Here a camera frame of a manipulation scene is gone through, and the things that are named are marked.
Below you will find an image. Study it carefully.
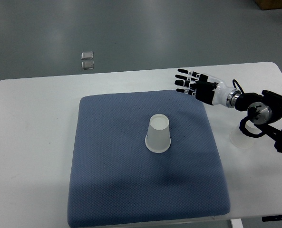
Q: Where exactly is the white table leg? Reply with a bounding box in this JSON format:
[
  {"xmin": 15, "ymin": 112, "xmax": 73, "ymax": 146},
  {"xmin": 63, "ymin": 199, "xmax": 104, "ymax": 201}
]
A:
[{"xmin": 230, "ymin": 219, "xmax": 243, "ymax": 228}]

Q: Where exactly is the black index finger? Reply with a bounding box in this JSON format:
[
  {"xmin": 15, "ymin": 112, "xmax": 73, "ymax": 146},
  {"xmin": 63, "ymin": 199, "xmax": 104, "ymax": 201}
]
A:
[{"xmin": 177, "ymin": 68, "xmax": 200, "ymax": 76}]

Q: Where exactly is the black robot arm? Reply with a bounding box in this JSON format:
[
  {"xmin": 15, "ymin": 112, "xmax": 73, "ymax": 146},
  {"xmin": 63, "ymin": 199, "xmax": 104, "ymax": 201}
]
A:
[{"xmin": 175, "ymin": 68, "xmax": 282, "ymax": 153}]

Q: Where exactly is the upper metal floor plate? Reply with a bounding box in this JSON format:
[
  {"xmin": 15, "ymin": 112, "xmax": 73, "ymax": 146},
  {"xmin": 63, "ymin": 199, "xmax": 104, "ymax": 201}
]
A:
[{"xmin": 81, "ymin": 51, "xmax": 94, "ymax": 60}]

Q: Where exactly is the metal floor plate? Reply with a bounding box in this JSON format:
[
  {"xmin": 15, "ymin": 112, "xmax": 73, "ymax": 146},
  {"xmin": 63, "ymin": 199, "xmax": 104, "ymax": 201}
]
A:
[
  {"xmin": 81, "ymin": 60, "xmax": 94, "ymax": 70},
  {"xmin": 81, "ymin": 51, "xmax": 94, "ymax": 60}
]

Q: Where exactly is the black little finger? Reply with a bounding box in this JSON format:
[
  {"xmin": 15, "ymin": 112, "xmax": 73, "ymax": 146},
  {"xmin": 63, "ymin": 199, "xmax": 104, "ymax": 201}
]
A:
[{"xmin": 176, "ymin": 88, "xmax": 196, "ymax": 96}]

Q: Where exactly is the black thumb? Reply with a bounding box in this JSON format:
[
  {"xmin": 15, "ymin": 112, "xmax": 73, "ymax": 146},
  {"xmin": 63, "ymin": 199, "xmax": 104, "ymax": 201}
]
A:
[{"xmin": 197, "ymin": 81, "xmax": 218, "ymax": 87}]

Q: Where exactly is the blue fabric cushion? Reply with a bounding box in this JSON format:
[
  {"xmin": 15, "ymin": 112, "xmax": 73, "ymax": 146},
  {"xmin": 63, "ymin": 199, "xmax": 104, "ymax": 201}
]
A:
[{"xmin": 68, "ymin": 90, "xmax": 230, "ymax": 228}]

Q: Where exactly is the lower metal floor plate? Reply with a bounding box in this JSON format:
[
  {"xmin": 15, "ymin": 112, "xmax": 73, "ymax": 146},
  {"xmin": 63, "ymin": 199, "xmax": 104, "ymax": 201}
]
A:
[{"xmin": 81, "ymin": 60, "xmax": 94, "ymax": 70}]

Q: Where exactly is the white paper cup on cushion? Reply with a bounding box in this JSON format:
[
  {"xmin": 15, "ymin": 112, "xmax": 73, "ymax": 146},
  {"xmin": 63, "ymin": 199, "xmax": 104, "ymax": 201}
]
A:
[{"xmin": 145, "ymin": 114, "xmax": 171, "ymax": 153}]

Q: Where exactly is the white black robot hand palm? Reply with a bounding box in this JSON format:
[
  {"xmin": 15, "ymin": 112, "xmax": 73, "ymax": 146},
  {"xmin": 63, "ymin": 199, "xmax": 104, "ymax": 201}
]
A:
[{"xmin": 195, "ymin": 74, "xmax": 232, "ymax": 105}]

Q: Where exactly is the white paper cup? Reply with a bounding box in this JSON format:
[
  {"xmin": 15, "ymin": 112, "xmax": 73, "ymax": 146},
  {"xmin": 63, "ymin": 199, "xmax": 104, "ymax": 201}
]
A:
[
  {"xmin": 145, "ymin": 114, "xmax": 171, "ymax": 153},
  {"xmin": 229, "ymin": 121, "xmax": 261, "ymax": 149}
]

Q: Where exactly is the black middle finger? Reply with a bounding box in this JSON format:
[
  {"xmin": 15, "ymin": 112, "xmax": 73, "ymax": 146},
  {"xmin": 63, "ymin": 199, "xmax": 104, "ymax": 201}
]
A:
[{"xmin": 175, "ymin": 75, "xmax": 198, "ymax": 80}]

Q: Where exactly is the brown cardboard box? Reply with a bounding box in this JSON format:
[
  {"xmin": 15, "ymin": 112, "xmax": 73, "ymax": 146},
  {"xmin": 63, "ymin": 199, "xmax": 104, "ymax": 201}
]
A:
[{"xmin": 254, "ymin": 0, "xmax": 282, "ymax": 10}]

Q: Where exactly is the black table control panel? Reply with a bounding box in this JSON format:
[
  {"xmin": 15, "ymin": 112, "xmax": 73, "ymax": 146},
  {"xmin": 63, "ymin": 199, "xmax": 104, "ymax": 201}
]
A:
[{"xmin": 262, "ymin": 215, "xmax": 282, "ymax": 222}]

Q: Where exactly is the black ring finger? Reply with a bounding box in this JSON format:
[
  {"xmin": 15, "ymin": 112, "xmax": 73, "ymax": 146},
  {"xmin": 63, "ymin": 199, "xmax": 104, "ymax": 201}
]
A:
[{"xmin": 175, "ymin": 80, "xmax": 196, "ymax": 87}]

